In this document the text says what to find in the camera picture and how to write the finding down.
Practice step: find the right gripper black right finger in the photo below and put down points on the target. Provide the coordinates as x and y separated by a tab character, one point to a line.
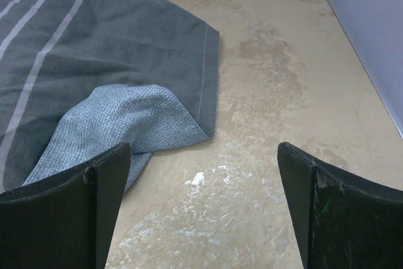
340	220

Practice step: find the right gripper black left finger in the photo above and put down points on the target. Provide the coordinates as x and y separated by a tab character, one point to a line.
66	220

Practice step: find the grey striped pillowcase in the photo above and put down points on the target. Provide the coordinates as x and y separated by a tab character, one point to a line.
54	53

